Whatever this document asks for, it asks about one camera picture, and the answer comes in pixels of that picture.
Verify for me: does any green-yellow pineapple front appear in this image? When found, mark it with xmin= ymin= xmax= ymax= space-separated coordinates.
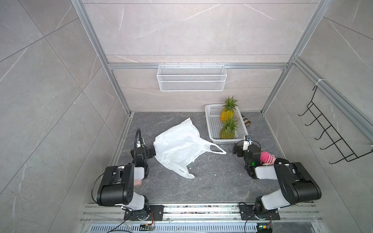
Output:
xmin=220 ymin=117 xmax=238 ymax=139

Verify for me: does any white plastic bag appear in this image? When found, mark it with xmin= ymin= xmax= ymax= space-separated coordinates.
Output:
xmin=153 ymin=118 xmax=226 ymax=179

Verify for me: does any yellow pineapple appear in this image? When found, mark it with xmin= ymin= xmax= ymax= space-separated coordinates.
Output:
xmin=220 ymin=96 xmax=238 ymax=122

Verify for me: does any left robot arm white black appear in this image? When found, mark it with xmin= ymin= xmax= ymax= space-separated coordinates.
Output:
xmin=91 ymin=146 xmax=156 ymax=215

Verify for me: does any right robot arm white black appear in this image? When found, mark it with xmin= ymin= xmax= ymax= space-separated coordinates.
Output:
xmin=232 ymin=141 xmax=322 ymax=219

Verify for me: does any pink striped doll black hair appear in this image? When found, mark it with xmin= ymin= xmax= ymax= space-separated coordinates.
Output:
xmin=260 ymin=151 xmax=289 ymax=166

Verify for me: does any brown striped small object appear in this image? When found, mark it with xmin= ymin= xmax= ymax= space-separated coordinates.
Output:
xmin=242 ymin=115 xmax=251 ymax=127

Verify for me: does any pink rectangular block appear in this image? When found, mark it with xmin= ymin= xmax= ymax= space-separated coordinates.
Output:
xmin=134 ymin=180 xmax=143 ymax=187

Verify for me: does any white perforated plastic tray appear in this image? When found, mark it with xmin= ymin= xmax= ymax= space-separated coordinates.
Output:
xmin=205 ymin=103 xmax=249 ymax=144

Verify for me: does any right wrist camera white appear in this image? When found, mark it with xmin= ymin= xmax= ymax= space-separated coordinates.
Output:
xmin=242 ymin=136 xmax=252 ymax=151

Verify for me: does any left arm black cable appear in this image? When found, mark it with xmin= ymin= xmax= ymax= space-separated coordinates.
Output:
xmin=133 ymin=128 xmax=142 ymax=158

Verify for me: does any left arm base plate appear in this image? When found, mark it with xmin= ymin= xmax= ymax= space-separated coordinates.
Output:
xmin=123 ymin=205 xmax=165 ymax=221

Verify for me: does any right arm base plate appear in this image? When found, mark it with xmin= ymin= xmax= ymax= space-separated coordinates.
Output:
xmin=238 ymin=203 xmax=280 ymax=221

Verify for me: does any white wire mesh wall basket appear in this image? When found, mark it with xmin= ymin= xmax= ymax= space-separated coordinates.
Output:
xmin=156 ymin=65 xmax=227 ymax=92

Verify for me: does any aluminium mounting rail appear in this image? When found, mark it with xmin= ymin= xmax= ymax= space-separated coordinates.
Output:
xmin=75 ymin=202 xmax=328 ymax=233

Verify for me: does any black wire hook rack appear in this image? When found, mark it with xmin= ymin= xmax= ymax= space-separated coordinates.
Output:
xmin=298 ymin=85 xmax=373 ymax=165

